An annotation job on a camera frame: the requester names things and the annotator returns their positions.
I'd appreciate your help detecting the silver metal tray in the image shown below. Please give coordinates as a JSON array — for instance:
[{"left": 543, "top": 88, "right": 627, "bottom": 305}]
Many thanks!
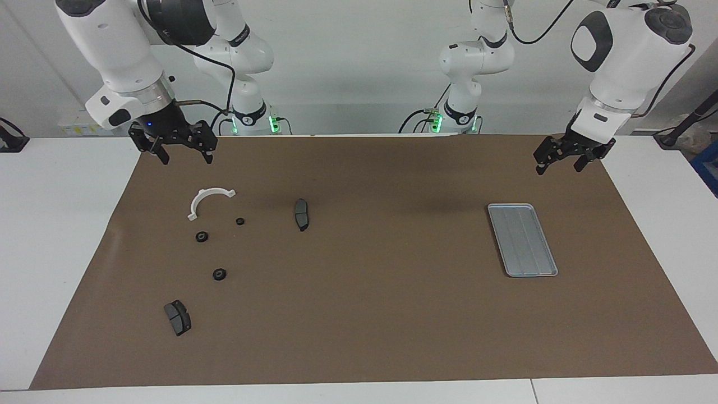
[{"left": 487, "top": 203, "right": 559, "bottom": 278}]

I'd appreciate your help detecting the black stand pole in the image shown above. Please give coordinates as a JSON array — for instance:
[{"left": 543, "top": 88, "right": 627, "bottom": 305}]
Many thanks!
[{"left": 653, "top": 90, "right": 718, "bottom": 149}]

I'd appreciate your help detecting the crumpled clear plastic bag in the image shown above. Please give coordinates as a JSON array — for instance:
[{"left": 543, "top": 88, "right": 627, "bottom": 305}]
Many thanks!
[{"left": 682, "top": 122, "right": 717, "bottom": 155}]

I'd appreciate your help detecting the black table clamp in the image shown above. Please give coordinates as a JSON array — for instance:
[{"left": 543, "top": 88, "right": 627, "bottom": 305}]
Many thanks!
[{"left": 0, "top": 117, "right": 30, "bottom": 153}]

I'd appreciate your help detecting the wide grey brake pad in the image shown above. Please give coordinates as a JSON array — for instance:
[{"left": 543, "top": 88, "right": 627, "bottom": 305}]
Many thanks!
[{"left": 163, "top": 300, "right": 192, "bottom": 337}]

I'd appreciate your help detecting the brown table mat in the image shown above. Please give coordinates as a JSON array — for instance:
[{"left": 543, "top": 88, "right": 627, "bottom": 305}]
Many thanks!
[{"left": 29, "top": 134, "right": 718, "bottom": 391}]

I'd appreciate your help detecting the white curved plastic bracket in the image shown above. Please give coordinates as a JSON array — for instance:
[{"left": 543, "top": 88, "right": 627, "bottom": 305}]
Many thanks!
[{"left": 187, "top": 187, "right": 236, "bottom": 221}]

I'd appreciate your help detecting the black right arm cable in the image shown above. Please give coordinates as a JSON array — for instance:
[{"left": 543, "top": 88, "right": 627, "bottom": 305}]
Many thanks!
[{"left": 135, "top": 0, "right": 236, "bottom": 135}]

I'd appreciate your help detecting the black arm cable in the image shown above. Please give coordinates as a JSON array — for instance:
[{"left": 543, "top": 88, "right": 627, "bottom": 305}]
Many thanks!
[
  {"left": 502, "top": 0, "right": 696, "bottom": 118},
  {"left": 135, "top": 0, "right": 236, "bottom": 135}
]

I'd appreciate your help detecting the white wall socket box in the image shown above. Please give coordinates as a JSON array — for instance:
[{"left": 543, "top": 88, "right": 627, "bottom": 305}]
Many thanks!
[{"left": 58, "top": 109, "right": 93, "bottom": 136}]

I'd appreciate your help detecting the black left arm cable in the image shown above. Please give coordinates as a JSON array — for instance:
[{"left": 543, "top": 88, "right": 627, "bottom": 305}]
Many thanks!
[{"left": 502, "top": 0, "right": 696, "bottom": 118}]

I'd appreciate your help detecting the black base power cable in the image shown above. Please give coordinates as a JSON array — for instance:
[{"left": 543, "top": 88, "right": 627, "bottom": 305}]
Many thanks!
[{"left": 398, "top": 108, "right": 435, "bottom": 134}]

